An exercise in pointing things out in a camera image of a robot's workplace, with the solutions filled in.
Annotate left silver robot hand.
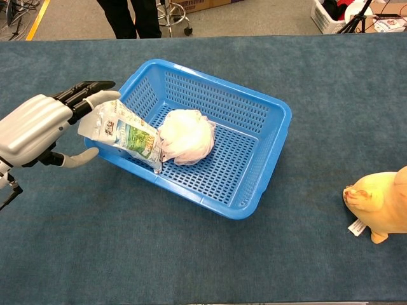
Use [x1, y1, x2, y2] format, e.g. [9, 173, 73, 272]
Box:
[0, 80, 121, 169]

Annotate white snack bag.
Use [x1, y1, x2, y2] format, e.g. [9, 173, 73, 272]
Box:
[78, 99, 163, 174]

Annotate pink mesh bath sponge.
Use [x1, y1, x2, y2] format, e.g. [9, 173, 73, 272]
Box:
[158, 109, 217, 166]

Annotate yellow plush toy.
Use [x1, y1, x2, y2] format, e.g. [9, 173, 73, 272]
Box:
[342, 165, 407, 245]

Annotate blue perforated plastic basket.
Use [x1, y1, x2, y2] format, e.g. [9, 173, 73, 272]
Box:
[84, 58, 293, 220]

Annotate white storage crate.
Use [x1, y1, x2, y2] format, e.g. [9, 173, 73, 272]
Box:
[310, 0, 350, 35]

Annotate person in black trousers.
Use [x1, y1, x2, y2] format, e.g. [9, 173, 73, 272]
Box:
[97, 0, 162, 39]

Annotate teal felt table cloth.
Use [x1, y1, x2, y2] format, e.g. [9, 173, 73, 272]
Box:
[0, 31, 407, 302]

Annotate chrome stool with casters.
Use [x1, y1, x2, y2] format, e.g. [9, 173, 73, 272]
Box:
[157, 0, 193, 38]

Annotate brown cardboard box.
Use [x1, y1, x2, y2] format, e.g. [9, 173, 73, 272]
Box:
[176, 0, 231, 13]

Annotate black tripod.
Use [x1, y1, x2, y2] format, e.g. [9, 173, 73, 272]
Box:
[336, 0, 375, 34]

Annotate white printed paper box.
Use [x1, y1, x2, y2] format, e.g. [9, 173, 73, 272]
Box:
[373, 17, 407, 32]

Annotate black floor cables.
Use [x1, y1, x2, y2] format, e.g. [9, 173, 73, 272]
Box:
[0, 0, 42, 41]

